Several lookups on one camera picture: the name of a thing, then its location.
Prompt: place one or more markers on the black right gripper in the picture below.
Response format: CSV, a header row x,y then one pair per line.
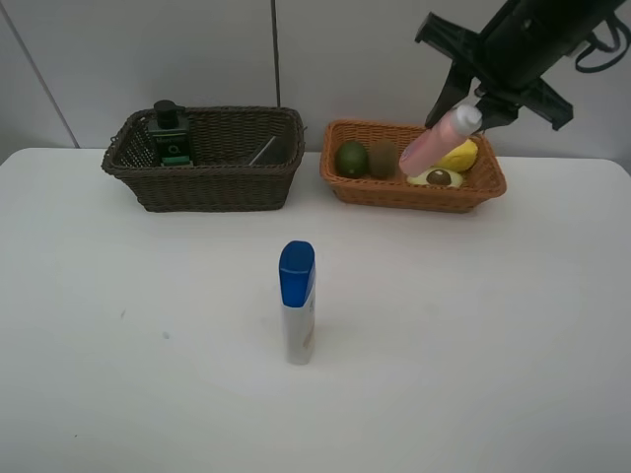
x,y
508,63

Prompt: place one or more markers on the pink spray bottle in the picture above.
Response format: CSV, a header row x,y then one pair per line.
x,y
452,130

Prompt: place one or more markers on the yellow lemon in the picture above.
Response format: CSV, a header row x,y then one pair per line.
x,y
460,159

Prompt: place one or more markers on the halved avocado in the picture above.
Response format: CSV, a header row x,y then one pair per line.
x,y
439,177

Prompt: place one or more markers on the brown kiwi fruit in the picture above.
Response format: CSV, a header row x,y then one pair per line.
x,y
383,159

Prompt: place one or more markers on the dark green lime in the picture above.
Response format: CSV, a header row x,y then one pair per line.
x,y
351,160

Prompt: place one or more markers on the black whiteboard eraser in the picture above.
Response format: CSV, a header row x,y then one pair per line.
x,y
274,152

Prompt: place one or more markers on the blue capped white bottle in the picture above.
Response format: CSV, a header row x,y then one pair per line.
x,y
297,278

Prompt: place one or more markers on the black pump bottle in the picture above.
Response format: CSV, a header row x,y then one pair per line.
x,y
169,131

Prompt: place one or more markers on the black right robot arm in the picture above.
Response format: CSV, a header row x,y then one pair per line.
x,y
566,28

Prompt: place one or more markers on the orange wicker basket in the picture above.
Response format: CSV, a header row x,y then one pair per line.
x,y
484,181

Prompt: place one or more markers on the dark brown wicker basket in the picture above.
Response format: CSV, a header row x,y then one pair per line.
x,y
221,138

